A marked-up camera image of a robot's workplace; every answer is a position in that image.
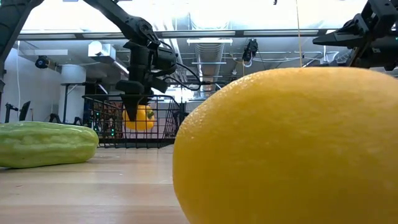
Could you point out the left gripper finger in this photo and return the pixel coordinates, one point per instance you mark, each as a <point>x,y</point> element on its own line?
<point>130,99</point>

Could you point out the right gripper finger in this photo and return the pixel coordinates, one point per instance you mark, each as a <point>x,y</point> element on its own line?
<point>342,39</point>

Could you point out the yellow bell pepper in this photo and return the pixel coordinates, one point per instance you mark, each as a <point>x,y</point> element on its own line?
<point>144,119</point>

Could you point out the pale green cucumber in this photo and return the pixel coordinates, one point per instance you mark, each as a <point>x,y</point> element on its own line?
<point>46,144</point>

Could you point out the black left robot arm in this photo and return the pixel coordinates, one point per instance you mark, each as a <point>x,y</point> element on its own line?
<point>130,25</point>

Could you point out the black background robot arm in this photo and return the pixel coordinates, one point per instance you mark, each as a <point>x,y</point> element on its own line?
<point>11,107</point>

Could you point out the white ceiling ventilation unit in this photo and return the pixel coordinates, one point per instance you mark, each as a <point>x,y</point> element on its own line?
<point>101,49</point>

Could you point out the white ceiling light fixture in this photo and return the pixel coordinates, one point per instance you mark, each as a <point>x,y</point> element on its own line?
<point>209,41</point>

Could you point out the black hanging ceiling device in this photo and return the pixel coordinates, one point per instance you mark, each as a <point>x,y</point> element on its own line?
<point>250,49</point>

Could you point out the round black ceiling device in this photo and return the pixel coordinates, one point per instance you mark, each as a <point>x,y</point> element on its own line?
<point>42,62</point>

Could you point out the overhead bar with light strips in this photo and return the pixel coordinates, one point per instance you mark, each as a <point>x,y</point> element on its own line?
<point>239,33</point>

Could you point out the black monitor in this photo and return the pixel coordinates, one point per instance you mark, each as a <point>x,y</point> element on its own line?
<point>25,110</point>

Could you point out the yellow lemon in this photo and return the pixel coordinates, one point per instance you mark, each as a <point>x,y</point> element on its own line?
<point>280,149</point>

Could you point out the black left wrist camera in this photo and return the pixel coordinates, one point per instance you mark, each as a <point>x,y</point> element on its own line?
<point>166,60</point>

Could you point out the ribbed silver air duct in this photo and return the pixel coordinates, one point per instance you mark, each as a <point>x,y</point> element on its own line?
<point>209,53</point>

